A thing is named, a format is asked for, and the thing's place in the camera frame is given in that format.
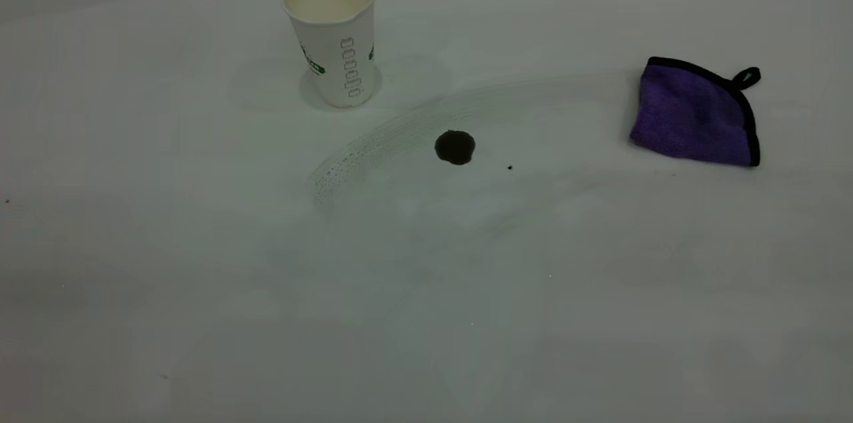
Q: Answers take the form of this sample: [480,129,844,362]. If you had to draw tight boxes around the white paper coffee cup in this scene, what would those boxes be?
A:
[283,0,377,109]

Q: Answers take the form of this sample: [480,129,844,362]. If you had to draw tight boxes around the purple cloth with black trim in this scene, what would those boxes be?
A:
[629,57,762,168]

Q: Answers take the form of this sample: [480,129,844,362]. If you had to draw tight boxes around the dark coffee stain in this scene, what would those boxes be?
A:
[434,130,476,166]

